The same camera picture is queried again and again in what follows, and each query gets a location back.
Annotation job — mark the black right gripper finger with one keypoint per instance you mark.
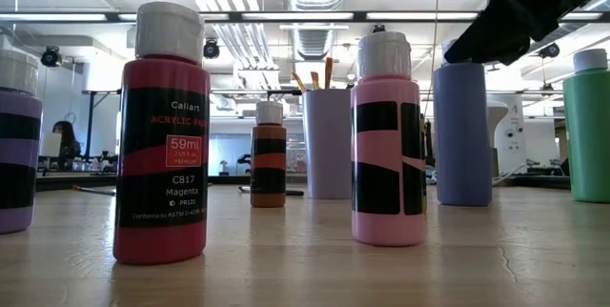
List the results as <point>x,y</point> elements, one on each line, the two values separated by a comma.
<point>476,35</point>
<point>510,45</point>

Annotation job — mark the large blue paint bottle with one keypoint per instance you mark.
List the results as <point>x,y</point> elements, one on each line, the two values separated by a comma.
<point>462,154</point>

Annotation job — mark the large green paint bottle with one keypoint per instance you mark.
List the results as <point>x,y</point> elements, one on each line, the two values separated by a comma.
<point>588,154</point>

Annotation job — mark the lavender plastic cup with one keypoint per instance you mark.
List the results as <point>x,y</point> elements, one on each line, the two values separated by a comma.
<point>329,154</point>

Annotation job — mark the small brown paint bottle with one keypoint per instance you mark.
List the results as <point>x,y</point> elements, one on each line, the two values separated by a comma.
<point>268,130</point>

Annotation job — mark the small pink paint bottle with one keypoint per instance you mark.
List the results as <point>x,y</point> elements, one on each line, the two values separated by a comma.
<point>381,149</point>

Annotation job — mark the small lavender paint bottle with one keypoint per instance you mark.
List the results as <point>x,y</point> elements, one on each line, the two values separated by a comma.
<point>19,154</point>

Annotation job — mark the small magenta paint bottle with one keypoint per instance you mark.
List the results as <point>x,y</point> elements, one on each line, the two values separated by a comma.
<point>162,245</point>

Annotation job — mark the black ceiling spotlight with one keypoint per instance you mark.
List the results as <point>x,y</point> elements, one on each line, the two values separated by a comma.
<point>50,56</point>
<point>550,51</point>
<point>379,28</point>
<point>211,49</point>

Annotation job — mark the white mushroom lamp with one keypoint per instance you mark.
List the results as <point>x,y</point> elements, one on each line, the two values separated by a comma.
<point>498,111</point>

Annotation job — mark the white printed column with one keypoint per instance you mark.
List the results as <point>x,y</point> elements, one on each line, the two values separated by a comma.
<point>517,145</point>

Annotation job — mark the black linear ceiling light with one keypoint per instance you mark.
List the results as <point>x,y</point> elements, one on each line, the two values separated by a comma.
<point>359,16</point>

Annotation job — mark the person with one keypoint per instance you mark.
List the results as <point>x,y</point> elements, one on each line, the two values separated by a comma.
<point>67,147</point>

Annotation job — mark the silver ceiling air duct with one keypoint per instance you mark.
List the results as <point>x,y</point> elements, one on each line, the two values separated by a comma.
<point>314,40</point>

